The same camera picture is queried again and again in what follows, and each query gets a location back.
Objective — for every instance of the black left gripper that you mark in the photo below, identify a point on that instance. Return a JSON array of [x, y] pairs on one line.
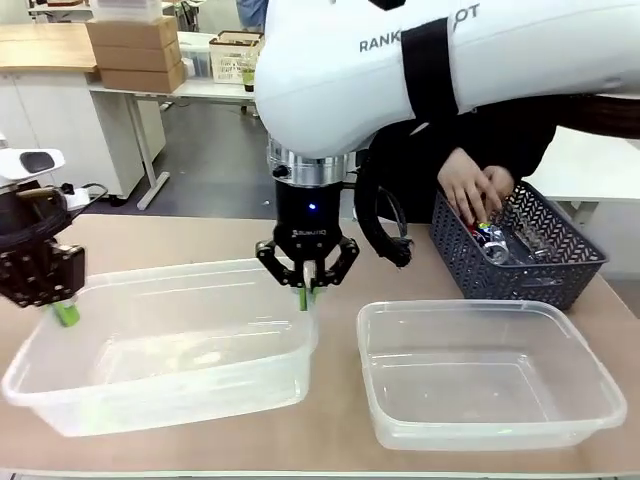
[[35, 275]]

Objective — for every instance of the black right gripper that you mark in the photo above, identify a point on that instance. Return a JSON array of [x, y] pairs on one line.
[[309, 220]]

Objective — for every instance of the large clear plastic container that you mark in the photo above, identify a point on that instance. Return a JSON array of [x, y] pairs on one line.
[[165, 370]]

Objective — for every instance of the clear capless plastic bottle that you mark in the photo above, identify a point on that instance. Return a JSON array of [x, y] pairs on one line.
[[537, 252]]

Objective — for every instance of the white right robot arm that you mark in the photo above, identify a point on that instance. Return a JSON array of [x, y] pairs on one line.
[[350, 75]]

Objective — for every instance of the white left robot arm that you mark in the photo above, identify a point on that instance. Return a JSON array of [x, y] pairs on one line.
[[22, 162]]

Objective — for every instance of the dark grey plastic basket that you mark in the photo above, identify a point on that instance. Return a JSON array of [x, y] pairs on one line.
[[480, 280]]

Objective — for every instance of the person's right hand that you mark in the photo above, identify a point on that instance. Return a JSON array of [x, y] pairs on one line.
[[460, 182]]

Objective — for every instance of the person's left hand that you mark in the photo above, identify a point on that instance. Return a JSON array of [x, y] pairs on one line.
[[500, 185]]

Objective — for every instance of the white power strip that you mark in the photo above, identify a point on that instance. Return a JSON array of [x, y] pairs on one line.
[[75, 197]]

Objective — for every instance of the person in black clothing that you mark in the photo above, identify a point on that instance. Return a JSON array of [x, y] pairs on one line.
[[400, 150]]

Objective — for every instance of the white cabinet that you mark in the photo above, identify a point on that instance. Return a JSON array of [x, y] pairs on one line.
[[55, 130]]

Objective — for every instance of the white desk with legs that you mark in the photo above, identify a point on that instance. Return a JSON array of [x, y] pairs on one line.
[[210, 90]]

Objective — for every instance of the white crate with bottles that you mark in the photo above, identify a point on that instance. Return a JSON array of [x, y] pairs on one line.
[[227, 62]]

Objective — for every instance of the small clear plastic bin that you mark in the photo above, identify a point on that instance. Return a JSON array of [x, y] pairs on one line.
[[196, 61]]

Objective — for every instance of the background person in jeans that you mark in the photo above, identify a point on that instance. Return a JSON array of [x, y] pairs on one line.
[[251, 14]]

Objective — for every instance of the wooden counter top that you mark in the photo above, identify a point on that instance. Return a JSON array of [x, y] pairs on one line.
[[45, 47]]

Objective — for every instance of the white side table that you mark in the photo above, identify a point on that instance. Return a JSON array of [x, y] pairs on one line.
[[585, 170]]

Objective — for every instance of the clear plastic storage box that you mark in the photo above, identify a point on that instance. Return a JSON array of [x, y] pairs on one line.
[[132, 10]]

